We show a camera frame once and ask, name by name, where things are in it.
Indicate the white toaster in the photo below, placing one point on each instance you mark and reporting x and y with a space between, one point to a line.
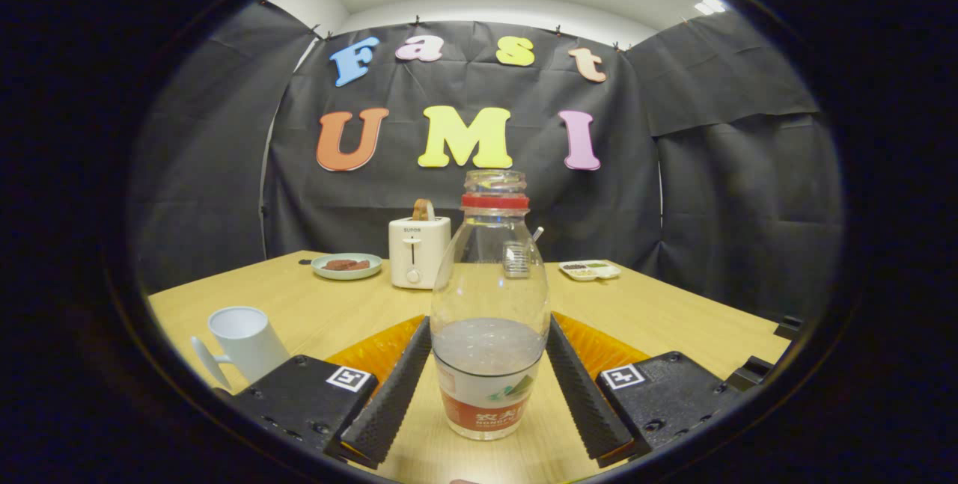
415 252

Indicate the white cup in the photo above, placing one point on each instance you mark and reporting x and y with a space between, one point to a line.
251 345

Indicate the small ceiling light panel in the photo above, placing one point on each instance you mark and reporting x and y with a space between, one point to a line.
709 5

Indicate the wooden table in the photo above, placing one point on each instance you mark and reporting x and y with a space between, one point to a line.
337 304

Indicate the black table clamp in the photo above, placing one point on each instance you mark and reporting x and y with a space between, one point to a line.
789 328
748 373

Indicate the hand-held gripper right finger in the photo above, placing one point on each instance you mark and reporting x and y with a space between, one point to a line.
587 402

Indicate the black backdrop cloth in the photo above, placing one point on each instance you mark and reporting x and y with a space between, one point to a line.
599 207

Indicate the pale green plate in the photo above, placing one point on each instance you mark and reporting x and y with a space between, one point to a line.
348 275

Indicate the brown meat piece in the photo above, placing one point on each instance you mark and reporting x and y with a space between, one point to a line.
362 265
335 265

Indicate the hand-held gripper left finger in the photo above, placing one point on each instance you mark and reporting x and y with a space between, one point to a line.
389 402

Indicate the brown toast slice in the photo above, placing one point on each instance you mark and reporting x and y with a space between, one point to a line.
423 209

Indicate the white divided dish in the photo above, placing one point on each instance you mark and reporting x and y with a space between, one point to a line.
610 271

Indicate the clear plastic juice bottle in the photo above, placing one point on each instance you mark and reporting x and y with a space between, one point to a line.
490 364

